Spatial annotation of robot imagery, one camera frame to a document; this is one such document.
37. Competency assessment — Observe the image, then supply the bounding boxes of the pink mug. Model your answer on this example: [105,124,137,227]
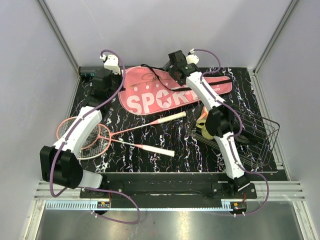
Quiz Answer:
[199,106,209,120]

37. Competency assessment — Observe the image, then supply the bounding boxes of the black shuttlecock tube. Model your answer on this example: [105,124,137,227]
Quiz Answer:
[77,66,104,78]

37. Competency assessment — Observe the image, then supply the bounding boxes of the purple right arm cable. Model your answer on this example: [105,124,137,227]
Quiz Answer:
[189,48,270,217]

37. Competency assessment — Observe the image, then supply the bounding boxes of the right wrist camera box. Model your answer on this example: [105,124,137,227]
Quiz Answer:
[186,48,199,65]

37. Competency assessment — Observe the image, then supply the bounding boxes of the black wire rack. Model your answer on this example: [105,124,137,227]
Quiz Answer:
[187,103,280,173]

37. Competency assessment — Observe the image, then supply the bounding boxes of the black object in rack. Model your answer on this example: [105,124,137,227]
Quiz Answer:
[234,134,258,146]

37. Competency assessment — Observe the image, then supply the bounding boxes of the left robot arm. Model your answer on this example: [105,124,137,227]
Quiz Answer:
[39,67,123,192]

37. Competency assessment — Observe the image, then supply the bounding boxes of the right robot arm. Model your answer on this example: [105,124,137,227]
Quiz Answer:
[167,48,250,192]

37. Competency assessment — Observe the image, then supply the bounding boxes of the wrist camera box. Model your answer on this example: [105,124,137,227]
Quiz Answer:
[186,48,199,65]
[99,54,122,75]

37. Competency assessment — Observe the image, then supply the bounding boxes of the yellow-green mug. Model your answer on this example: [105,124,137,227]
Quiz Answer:
[196,119,214,140]

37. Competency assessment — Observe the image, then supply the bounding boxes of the pink racket white grip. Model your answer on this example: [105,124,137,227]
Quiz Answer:
[56,111,187,151]

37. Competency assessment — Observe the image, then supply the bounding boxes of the pink racket bag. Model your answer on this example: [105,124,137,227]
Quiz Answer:
[118,66,233,116]

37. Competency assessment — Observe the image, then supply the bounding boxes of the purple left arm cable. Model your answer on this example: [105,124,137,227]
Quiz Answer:
[49,48,141,225]

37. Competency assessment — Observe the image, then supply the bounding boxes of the black base frame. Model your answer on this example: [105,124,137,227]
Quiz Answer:
[79,171,257,201]

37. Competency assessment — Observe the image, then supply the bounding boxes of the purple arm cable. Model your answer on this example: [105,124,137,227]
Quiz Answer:
[189,48,270,217]
[49,48,141,225]

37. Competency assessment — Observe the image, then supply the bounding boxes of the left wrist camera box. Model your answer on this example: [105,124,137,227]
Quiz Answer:
[99,54,122,75]

